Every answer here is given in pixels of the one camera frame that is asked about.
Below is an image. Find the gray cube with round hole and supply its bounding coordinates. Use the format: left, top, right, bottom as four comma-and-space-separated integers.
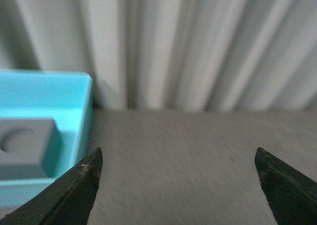
0, 118, 62, 180

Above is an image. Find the blue plastic box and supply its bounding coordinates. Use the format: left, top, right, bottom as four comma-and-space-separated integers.
0, 70, 93, 208

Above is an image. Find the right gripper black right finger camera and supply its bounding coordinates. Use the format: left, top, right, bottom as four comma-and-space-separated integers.
255, 147, 317, 225

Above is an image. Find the gray pleated curtain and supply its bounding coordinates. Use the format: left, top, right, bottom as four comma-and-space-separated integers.
0, 0, 317, 112

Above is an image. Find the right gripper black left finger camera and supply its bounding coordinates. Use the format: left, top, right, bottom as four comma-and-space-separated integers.
0, 147, 103, 225

